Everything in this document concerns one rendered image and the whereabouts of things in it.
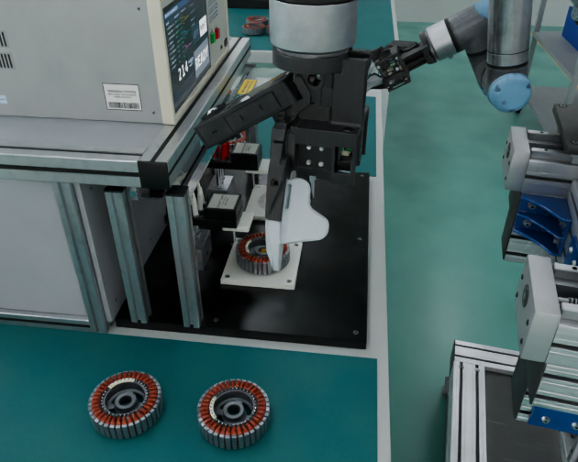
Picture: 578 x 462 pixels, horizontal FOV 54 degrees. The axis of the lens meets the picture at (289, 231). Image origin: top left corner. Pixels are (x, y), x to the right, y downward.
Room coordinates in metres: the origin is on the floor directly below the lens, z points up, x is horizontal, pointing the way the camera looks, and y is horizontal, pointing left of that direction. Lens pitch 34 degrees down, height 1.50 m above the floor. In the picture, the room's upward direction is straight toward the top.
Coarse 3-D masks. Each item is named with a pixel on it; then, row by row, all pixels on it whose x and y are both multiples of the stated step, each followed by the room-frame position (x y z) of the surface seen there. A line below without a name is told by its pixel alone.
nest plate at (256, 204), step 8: (256, 184) 1.27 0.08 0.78; (256, 192) 1.23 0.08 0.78; (264, 192) 1.23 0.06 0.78; (256, 200) 1.19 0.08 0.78; (264, 200) 1.19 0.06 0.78; (248, 208) 1.15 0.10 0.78; (256, 208) 1.15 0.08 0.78; (264, 208) 1.15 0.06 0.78; (256, 216) 1.12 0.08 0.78; (264, 216) 1.12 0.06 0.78
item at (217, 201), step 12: (216, 192) 0.99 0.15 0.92; (216, 204) 0.94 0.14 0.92; (228, 204) 0.94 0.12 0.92; (240, 204) 0.97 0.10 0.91; (192, 216) 0.94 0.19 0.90; (204, 216) 0.94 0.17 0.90; (216, 216) 0.93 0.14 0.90; (228, 216) 0.92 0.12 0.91; (240, 216) 0.96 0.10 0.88; (252, 216) 0.97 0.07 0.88; (228, 228) 0.92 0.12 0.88; (240, 228) 0.92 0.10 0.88
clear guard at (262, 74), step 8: (240, 72) 1.30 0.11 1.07; (248, 72) 1.30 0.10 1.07; (256, 72) 1.30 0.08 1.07; (264, 72) 1.30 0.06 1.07; (272, 72) 1.30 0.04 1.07; (280, 72) 1.30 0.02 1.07; (240, 80) 1.25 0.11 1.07; (264, 80) 1.25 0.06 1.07; (232, 88) 1.20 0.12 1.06; (232, 96) 1.15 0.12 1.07
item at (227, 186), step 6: (222, 180) 1.22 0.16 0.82; (228, 180) 1.22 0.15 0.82; (210, 186) 1.19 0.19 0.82; (216, 186) 1.18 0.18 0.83; (222, 186) 1.19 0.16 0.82; (228, 186) 1.19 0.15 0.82; (210, 192) 1.17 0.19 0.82; (222, 192) 1.17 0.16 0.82; (228, 192) 1.18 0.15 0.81; (234, 192) 1.24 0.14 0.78
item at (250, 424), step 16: (224, 384) 0.61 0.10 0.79; (240, 384) 0.61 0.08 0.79; (256, 384) 0.61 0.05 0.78; (208, 400) 0.58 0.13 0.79; (224, 400) 0.59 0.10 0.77; (240, 400) 0.60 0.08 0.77; (256, 400) 0.58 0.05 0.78; (208, 416) 0.55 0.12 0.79; (224, 416) 0.56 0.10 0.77; (240, 416) 0.56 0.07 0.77; (256, 416) 0.55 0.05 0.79; (208, 432) 0.52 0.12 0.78; (224, 432) 0.52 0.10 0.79; (240, 432) 0.52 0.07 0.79; (256, 432) 0.53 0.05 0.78; (224, 448) 0.51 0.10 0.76
